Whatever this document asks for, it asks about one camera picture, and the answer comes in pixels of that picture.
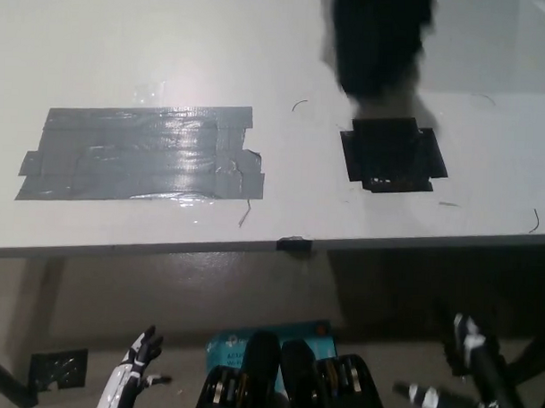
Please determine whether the black t-shirt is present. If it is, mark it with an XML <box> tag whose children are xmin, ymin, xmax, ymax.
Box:
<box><xmin>319</xmin><ymin>0</ymin><xmax>445</xmax><ymax>130</ymax></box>

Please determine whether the thin tape sliver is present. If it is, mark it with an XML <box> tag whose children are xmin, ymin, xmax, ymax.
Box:
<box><xmin>237</xmin><ymin>199</ymin><xmax>253</xmax><ymax>228</ymax></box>

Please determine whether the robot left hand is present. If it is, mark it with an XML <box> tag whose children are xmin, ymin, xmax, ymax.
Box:
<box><xmin>95</xmin><ymin>322</ymin><xmax>175</xmax><ymax>408</ymax></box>

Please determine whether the white table leg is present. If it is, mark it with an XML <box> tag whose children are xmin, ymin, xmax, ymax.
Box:
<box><xmin>21</xmin><ymin>255</ymin><xmax>68</xmax><ymax>341</ymax></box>

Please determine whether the teal cardboard box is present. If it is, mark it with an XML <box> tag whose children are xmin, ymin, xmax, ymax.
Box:
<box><xmin>203</xmin><ymin>316</ymin><xmax>339</xmax><ymax>382</ymax></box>

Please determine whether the clear tape piece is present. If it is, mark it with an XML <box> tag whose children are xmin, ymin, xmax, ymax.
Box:
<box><xmin>131</xmin><ymin>77</ymin><xmax>166</xmax><ymax>104</ymax></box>

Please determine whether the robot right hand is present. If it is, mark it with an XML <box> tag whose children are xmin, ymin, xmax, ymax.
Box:
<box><xmin>391</xmin><ymin>310</ymin><xmax>537</xmax><ymax>408</ymax></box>

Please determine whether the black tape square patch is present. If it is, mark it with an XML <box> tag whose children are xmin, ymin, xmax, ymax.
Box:
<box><xmin>337</xmin><ymin>113</ymin><xmax>452</xmax><ymax>197</ymax></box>

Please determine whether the grey duct tape patch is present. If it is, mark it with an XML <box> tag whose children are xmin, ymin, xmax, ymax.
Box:
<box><xmin>13</xmin><ymin>98</ymin><xmax>268</xmax><ymax>210</ymax></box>

